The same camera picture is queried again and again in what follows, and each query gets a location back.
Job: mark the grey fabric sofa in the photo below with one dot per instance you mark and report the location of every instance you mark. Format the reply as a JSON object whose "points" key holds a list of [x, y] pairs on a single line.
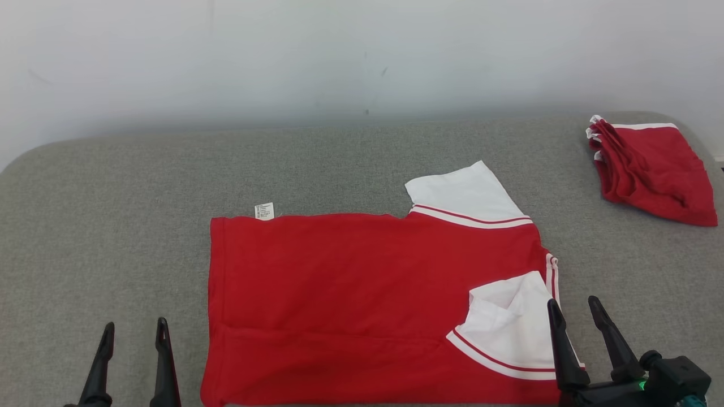
{"points": [[113, 226]]}

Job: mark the red shorts white stripe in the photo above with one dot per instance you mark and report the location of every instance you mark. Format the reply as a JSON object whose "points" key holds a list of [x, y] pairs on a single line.
{"points": [[656, 169]]}

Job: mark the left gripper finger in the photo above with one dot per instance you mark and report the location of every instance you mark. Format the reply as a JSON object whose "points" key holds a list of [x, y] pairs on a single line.
{"points": [[164, 373], [100, 379]]}

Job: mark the red jersey white sleeves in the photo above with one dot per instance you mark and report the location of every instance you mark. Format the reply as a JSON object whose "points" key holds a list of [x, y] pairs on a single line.
{"points": [[339, 294]]}

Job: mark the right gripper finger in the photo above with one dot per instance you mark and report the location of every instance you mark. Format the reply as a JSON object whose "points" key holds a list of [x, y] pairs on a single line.
{"points": [[616, 345], [565, 350]]}

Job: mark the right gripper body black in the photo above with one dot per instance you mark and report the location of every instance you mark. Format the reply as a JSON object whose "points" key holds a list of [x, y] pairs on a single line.
{"points": [[605, 395]]}

